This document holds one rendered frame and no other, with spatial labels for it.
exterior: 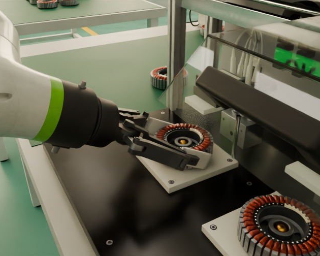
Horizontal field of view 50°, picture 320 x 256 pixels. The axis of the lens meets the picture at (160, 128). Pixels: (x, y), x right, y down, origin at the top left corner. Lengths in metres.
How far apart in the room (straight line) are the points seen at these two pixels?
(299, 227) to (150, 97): 0.56
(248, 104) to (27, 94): 0.29
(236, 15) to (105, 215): 0.39
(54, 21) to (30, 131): 1.43
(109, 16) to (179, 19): 1.21
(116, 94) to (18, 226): 0.93
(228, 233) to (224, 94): 0.31
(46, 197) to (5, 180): 1.37
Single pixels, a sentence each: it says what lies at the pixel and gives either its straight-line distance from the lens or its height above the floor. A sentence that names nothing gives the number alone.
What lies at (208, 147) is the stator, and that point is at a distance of 0.62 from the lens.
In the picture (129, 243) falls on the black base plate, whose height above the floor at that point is 0.77.
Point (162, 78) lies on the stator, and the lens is 0.98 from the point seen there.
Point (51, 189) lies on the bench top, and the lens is 0.65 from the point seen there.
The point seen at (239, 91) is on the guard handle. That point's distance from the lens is 0.24.
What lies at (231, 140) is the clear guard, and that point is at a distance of 0.26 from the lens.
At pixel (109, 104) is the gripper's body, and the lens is 0.52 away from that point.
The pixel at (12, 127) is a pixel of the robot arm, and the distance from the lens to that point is 0.45.
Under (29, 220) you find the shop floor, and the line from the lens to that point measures 1.72.
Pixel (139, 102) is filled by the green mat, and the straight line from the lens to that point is 0.92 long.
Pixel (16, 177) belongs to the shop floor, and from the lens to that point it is 2.00.
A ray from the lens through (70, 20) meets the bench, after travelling 1.89.
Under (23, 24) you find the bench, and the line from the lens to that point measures 1.84.
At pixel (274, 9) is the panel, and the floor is 1.01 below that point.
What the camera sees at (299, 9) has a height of 1.04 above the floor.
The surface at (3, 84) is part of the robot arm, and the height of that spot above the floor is 1.00.
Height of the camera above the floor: 1.15
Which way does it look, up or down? 30 degrees down
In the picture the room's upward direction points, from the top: straight up
